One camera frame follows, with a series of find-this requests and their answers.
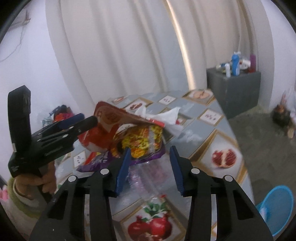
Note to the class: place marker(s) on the person's left forearm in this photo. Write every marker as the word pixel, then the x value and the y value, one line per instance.
pixel 19 202

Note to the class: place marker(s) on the blue mesh waste basket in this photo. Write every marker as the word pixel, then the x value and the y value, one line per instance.
pixel 279 204

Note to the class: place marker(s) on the yellow printed snack packet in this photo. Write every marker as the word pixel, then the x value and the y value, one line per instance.
pixel 141 139

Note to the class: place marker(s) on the white paper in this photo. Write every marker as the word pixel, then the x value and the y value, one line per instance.
pixel 166 115

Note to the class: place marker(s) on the grey cabinet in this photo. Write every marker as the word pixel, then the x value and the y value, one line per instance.
pixel 235 92

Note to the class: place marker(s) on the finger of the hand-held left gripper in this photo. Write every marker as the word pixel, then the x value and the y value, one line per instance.
pixel 86 124
pixel 67 121

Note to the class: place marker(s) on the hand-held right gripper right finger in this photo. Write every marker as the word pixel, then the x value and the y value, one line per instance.
pixel 177 171

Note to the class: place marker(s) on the blue plastic bottle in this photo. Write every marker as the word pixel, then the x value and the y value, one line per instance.
pixel 235 66

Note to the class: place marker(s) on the pile of colourful clothes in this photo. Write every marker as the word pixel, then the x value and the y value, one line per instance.
pixel 62 114

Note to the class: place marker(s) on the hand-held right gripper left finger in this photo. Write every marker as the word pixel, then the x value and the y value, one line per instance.
pixel 122 169

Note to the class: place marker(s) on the white curtain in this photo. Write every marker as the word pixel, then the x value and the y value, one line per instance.
pixel 115 46

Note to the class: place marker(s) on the clear plastic bag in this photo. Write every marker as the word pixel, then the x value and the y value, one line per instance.
pixel 150 178

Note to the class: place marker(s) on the purple snack wrapper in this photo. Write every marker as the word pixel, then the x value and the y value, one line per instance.
pixel 97 162

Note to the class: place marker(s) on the person's left hand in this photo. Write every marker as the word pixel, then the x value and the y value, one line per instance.
pixel 49 178

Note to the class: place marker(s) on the red snack bag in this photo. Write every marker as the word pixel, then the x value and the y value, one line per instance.
pixel 108 115

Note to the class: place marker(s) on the fruit print tablecloth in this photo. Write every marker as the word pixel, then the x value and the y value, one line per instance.
pixel 208 136

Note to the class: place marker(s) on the purple bottle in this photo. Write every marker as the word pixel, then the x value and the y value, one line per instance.
pixel 252 63

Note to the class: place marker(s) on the small white bottle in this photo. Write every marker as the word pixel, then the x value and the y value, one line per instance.
pixel 228 70

